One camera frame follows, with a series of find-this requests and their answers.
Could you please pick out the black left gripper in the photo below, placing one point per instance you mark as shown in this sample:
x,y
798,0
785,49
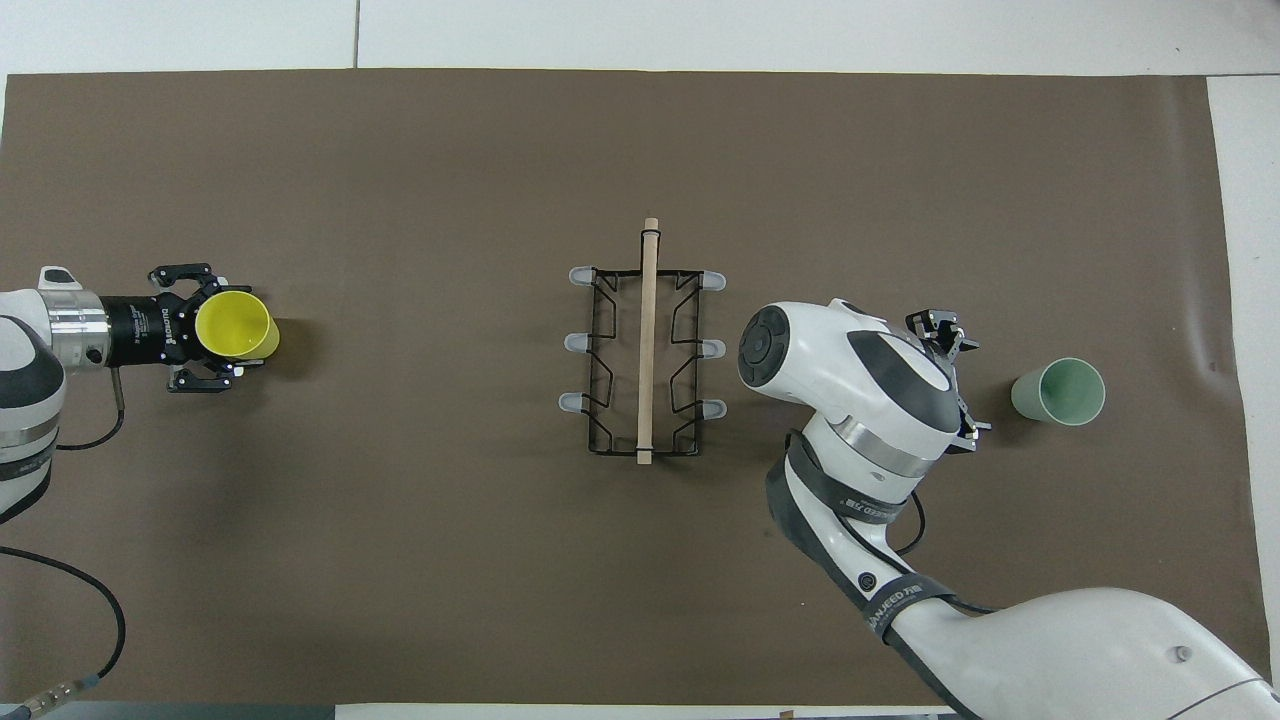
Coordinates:
x,y
140,330

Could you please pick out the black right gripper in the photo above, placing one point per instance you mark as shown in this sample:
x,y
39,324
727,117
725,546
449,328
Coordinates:
x,y
957,380

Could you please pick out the yellow plastic cup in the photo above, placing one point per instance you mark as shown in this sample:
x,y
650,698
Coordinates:
x,y
235,325

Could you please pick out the pale green plastic cup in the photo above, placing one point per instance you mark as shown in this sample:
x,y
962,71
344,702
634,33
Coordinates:
x,y
1060,392

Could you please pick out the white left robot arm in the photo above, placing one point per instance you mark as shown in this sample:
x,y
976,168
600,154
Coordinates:
x,y
25,380

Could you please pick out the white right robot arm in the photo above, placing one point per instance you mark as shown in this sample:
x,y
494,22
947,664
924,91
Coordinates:
x,y
1050,650

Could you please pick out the brown table mat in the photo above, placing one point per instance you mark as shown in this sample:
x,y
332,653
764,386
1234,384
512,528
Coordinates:
x,y
450,560

